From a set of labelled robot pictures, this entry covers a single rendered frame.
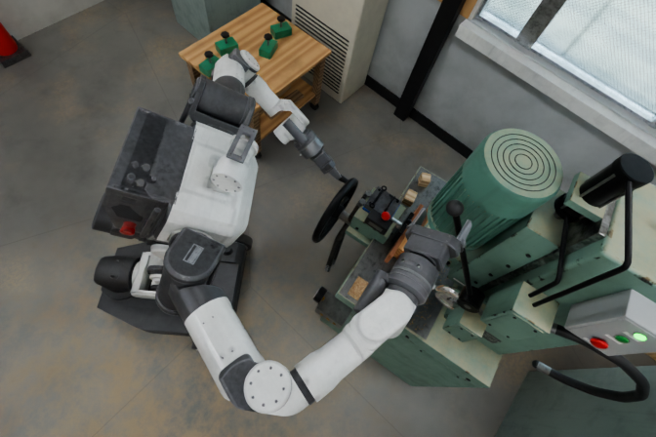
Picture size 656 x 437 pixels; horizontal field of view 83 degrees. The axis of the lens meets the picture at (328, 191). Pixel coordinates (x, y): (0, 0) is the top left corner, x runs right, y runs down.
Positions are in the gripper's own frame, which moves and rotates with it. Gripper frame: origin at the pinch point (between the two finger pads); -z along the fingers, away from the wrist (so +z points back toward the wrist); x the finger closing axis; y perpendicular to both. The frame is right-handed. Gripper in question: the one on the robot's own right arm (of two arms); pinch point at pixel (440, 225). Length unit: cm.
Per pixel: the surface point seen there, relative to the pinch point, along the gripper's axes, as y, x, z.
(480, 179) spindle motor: -10.1, -7.0, -6.7
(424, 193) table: 36, 28, -36
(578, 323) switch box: 16.4, -28.2, 2.8
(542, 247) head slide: 7.5, -18.7, -6.9
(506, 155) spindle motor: -11.7, -9.9, -12.9
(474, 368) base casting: 68, -4, 5
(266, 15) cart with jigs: -4, 160, -112
